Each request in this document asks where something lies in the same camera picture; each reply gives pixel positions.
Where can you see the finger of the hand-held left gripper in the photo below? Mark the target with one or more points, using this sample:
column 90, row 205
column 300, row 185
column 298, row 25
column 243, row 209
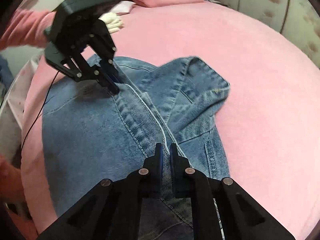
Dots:
column 105, row 82
column 107, row 47

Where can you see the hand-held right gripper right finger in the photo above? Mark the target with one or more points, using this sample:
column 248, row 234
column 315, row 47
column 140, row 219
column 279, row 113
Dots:
column 172, row 165

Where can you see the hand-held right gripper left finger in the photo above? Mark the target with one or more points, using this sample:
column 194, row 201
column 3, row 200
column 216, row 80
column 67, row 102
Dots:
column 162, row 160

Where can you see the blue denim jeans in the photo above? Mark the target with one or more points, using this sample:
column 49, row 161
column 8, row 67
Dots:
column 87, row 130

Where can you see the person's left forearm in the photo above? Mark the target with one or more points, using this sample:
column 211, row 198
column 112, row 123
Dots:
column 22, row 30

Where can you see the cream white garment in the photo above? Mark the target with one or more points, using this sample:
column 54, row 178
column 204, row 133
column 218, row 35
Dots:
column 113, row 22

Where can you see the blue cloth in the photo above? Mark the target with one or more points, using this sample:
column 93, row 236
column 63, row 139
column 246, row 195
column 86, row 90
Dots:
column 5, row 70

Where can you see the white bed sheet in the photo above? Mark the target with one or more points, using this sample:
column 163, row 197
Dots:
column 12, row 102

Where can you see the pink fleece bed blanket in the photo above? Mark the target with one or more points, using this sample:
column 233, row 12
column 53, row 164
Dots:
column 250, row 80

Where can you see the person's pink fleece clothing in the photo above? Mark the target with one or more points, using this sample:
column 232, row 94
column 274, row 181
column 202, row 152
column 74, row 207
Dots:
column 8, row 180

